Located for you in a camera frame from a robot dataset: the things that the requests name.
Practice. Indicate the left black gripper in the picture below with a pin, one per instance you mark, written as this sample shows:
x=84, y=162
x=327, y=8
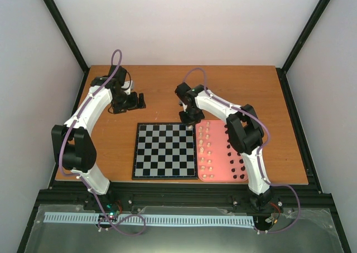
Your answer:
x=117, y=108

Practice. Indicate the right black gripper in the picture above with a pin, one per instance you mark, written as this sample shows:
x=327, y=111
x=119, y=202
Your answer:
x=188, y=123

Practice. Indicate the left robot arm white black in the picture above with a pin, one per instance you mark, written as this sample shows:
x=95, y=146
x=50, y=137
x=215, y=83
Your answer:
x=74, y=150

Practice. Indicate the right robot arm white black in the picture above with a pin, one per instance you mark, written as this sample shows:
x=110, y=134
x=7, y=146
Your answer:
x=245, y=134

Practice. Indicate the black white chess board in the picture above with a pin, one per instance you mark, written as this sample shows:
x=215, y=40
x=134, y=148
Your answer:
x=164, y=151

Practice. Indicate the pink plastic tray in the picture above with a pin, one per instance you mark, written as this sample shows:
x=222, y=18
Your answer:
x=224, y=165

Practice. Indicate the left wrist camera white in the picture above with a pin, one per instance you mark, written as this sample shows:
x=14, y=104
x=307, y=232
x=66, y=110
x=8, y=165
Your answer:
x=128, y=86

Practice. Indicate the black aluminium frame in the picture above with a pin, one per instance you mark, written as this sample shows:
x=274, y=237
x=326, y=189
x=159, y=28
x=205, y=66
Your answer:
x=190, y=195

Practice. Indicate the light blue slotted cable duct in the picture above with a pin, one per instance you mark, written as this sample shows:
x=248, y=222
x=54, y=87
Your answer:
x=151, y=220

